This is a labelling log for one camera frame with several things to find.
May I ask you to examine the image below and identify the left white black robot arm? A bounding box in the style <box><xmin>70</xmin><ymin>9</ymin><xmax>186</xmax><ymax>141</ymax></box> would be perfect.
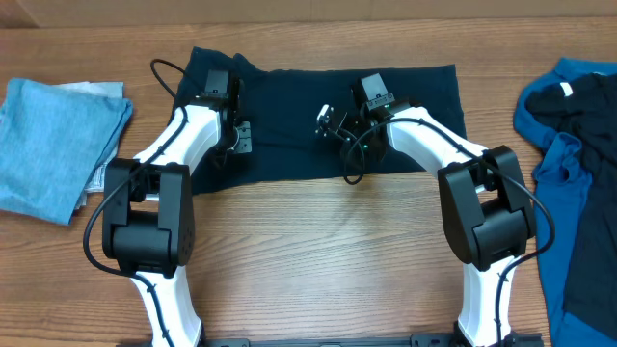
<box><xmin>102</xmin><ymin>91</ymin><xmax>247</xmax><ymax>346</ymax></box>

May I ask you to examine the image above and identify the blue t-shirt at right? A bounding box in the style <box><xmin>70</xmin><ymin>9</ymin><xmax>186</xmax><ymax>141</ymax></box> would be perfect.
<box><xmin>512</xmin><ymin>57</ymin><xmax>617</xmax><ymax>347</ymax></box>

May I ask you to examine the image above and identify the dark navy t-shirt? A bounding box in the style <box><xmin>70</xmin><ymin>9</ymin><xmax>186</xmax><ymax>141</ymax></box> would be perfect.
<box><xmin>177</xmin><ymin>47</ymin><xmax>467</xmax><ymax>195</ymax></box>

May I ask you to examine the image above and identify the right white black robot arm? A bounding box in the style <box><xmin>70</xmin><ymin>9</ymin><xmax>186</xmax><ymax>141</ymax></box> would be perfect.
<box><xmin>315</xmin><ymin>95</ymin><xmax>536</xmax><ymax>346</ymax></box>

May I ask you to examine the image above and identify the black t-shirt at right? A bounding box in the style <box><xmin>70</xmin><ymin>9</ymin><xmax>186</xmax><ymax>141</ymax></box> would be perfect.
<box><xmin>523</xmin><ymin>72</ymin><xmax>617</xmax><ymax>341</ymax></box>

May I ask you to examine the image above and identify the folded light blue cloth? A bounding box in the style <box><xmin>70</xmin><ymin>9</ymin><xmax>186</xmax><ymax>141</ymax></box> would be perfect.
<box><xmin>1</xmin><ymin>78</ymin><xmax>133</xmax><ymax>225</ymax></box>

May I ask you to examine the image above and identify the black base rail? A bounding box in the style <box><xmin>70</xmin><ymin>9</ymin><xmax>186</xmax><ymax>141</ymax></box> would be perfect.
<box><xmin>115</xmin><ymin>330</ymin><xmax>546</xmax><ymax>347</ymax></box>

